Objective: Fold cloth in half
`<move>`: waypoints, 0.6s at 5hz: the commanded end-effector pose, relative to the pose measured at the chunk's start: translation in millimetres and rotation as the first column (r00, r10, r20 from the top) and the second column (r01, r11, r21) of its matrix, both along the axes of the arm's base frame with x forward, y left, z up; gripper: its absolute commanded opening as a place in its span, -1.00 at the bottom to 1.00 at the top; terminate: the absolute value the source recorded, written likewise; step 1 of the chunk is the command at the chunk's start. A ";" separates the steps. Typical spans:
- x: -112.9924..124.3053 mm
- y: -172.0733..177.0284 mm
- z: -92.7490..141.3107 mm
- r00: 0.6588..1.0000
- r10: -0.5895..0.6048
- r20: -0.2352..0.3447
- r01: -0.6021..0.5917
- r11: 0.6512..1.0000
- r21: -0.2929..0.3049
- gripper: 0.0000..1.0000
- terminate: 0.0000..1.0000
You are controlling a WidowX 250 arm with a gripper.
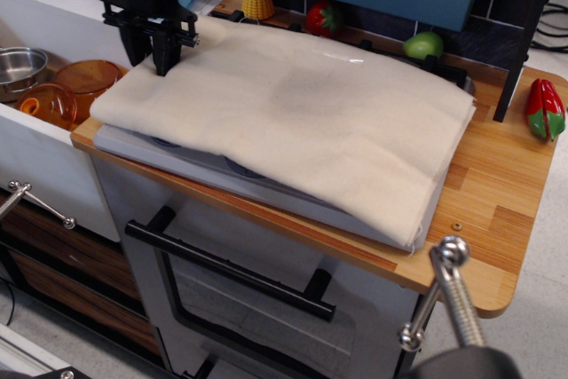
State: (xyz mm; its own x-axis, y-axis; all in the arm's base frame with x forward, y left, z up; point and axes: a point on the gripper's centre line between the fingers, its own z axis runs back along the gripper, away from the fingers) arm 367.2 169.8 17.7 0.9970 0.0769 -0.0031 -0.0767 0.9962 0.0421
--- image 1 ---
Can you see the steel pot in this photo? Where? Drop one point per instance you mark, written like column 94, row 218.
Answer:
column 22, row 69

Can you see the orange transparent lid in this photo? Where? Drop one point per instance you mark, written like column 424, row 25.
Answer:
column 54, row 103

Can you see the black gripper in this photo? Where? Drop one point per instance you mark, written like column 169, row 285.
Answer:
column 169, row 24

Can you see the metal clamp screw left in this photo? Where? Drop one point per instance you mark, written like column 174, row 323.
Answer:
column 20, row 191

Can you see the black oven door handle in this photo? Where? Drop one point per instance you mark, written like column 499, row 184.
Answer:
column 309, row 300

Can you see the wooden drawer cabinet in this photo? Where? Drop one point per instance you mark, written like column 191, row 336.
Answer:
column 79, row 274

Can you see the metal clamp screw right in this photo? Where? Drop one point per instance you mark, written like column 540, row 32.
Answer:
column 447, row 258

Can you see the metal clamp screw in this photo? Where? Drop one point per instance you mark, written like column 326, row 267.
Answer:
column 447, row 258
column 20, row 191

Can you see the orange transparent bowl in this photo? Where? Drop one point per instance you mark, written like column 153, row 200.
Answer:
column 88, row 79

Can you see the grey toy stove top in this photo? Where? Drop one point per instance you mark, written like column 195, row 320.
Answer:
column 213, row 170

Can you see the white oven door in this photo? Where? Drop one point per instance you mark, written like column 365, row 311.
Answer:
column 202, row 315

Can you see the cream cloth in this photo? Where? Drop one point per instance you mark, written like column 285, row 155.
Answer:
column 293, row 126

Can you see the red toy strawberry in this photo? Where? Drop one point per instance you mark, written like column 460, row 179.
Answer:
column 324, row 19

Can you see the green toy apple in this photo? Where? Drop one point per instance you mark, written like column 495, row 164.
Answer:
column 423, row 44

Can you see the black metal stand post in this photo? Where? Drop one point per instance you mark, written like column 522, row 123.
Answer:
column 518, row 63

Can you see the yellow toy corn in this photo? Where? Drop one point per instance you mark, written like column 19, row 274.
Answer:
column 258, row 9

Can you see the red toy pepper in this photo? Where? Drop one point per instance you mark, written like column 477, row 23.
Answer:
column 545, row 114

